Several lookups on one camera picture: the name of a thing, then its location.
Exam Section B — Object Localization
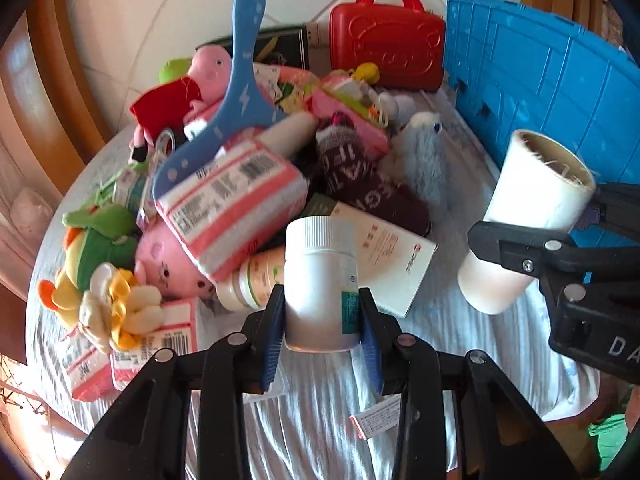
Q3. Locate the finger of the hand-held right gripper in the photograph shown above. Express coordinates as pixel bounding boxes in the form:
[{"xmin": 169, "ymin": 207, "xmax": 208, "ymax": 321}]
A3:
[
  {"xmin": 584, "ymin": 182, "xmax": 640, "ymax": 234},
  {"xmin": 467, "ymin": 221, "xmax": 592, "ymax": 282}
]

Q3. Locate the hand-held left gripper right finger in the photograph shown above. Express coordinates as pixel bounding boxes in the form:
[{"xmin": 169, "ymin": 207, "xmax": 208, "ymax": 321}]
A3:
[{"xmin": 357, "ymin": 287, "xmax": 601, "ymax": 480}]

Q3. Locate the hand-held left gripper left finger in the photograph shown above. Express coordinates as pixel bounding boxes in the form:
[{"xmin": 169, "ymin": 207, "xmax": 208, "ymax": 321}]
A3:
[{"xmin": 60, "ymin": 285, "xmax": 288, "ymax": 480}]

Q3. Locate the white paper roll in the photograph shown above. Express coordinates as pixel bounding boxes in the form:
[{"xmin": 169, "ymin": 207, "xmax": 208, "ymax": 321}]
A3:
[{"xmin": 457, "ymin": 129, "xmax": 598, "ymax": 316}]

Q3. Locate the white pill bottle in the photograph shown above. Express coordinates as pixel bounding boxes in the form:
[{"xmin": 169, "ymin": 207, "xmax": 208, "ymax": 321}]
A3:
[{"xmin": 283, "ymin": 216, "xmax": 362, "ymax": 353}]

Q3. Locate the desktop with white cloth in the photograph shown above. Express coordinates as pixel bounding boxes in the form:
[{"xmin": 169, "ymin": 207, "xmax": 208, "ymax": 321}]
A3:
[{"xmin": 25, "ymin": 85, "xmax": 603, "ymax": 480}]

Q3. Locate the white green bottle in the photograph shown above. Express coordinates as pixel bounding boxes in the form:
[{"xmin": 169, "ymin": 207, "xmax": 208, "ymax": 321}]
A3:
[{"xmin": 215, "ymin": 247, "xmax": 288, "ymax": 312}]

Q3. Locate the paper label tag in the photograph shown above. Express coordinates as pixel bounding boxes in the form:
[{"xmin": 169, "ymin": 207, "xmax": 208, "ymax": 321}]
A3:
[{"xmin": 349, "ymin": 394, "xmax": 402, "ymax": 442}]

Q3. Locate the white medicine box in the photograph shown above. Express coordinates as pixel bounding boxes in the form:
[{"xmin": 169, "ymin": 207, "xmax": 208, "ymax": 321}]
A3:
[{"xmin": 300, "ymin": 192, "xmax": 439, "ymax": 319}]

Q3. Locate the small pink striped package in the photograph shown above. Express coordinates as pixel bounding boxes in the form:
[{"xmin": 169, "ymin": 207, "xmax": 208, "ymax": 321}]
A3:
[
  {"xmin": 54, "ymin": 324, "xmax": 114, "ymax": 404},
  {"xmin": 110, "ymin": 297, "xmax": 202, "ymax": 392}
]

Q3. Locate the green cloth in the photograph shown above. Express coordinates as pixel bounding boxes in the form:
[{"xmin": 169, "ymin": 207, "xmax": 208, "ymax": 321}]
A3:
[{"xmin": 587, "ymin": 412, "xmax": 630, "ymax": 477}]

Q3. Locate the grey plush toy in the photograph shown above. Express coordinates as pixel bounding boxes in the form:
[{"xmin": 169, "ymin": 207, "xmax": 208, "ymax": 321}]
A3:
[{"xmin": 379, "ymin": 110, "xmax": 452, "ymax": 222}]

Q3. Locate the round pink pig plush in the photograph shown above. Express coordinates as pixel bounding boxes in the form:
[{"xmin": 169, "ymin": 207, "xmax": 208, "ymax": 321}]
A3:
[{"xmin": 134, "ymin": 220, "xmax": 217, "ymax": 302}]

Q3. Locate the large pink striped package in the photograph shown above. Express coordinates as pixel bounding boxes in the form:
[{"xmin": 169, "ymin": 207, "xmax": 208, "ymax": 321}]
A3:
[{"xmin": 153, "ymin": 130, "xmax": 309, "ymax": 284}]

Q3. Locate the yellow white plush flower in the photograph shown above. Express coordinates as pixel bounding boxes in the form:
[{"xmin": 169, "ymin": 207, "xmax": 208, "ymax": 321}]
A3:
[{"xmin": 79, "ymin": 262, "xmax": 167, "ymax": 354}]

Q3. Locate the blue plastic crate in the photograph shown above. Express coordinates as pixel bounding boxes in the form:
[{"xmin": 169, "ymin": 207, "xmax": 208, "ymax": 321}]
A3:
[{"xmin": 442, "ymin": 0, "xmax": 640, "ymax": 257}]

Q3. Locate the dark maroon knit sock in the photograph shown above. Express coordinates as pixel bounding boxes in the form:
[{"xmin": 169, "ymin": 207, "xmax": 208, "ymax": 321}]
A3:
[{"xmin": 314, "ymin": 114, "xmax": 434, "ymax": 239}]

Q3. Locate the small white plush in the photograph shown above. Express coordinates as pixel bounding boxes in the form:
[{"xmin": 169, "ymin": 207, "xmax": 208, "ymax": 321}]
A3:
[{"xmin": 374, "ymin": 89, "xmax": 417, "ymax": 127}]

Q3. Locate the green dinosaur plush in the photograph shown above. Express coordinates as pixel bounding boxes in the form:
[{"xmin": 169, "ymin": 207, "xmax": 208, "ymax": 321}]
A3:
[{"xmin": 37, "ymin": 204, "xmax": 142, "ymax": 332}]

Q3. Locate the white tube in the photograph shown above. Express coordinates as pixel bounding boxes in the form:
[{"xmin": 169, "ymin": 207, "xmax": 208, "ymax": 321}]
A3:
[{"xmin": 259, "ymin": 112, "xmax": 319, "ymax": 155}]

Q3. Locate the pink pencil case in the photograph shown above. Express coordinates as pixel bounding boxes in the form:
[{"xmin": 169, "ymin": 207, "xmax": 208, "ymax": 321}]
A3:
[{"xmin": 304, "ymin": 74, "xmax": 392, "ymax": 157}]

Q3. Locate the clear tape roll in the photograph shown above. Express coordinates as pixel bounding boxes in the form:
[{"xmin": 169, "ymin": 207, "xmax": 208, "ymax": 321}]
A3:
[{"xmin": 154, "ymin": 129, "xmax": 177, "ymax": 160}]

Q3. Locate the small yellow plush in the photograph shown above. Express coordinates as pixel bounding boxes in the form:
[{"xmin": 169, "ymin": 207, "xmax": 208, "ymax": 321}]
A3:
[{"xmin": 350, "ymin": 62, "xmax": 382, "ymax": 86}]

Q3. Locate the red toy suitcase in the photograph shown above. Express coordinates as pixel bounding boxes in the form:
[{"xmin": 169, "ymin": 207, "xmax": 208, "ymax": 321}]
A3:
[{"xmin": 328, "ymin": 0, "xmax": 447, "ymax": 92}]

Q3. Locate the blue boomerang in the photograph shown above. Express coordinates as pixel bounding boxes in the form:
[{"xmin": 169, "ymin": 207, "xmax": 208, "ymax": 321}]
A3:
[{"xmin": 152, "ymin": 0, "xmax": 292, "ymax": 212}]

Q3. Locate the pink pig plush red dress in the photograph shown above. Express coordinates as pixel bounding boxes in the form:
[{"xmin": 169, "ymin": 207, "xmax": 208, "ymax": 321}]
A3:
[{"xmin": 129, "ymin": 45, "xmax": 234, "ymax": 162}]

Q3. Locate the light green plush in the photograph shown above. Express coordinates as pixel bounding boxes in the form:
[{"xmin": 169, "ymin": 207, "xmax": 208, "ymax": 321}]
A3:
[{"xmin": 158, "ymin": 57, "xmax": 194, "ymax": 84}]

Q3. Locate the black box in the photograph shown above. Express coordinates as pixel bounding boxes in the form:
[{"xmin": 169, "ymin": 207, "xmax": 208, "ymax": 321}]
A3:
[{"xmin": 195, "ymin": 25, "xmax": 312, "ymax": 70}]

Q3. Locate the wooden chair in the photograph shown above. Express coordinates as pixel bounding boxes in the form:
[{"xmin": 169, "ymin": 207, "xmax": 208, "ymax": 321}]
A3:
[{"xmin": 0, "ymin": 0, "xmax": 117, "ymax": 366}]

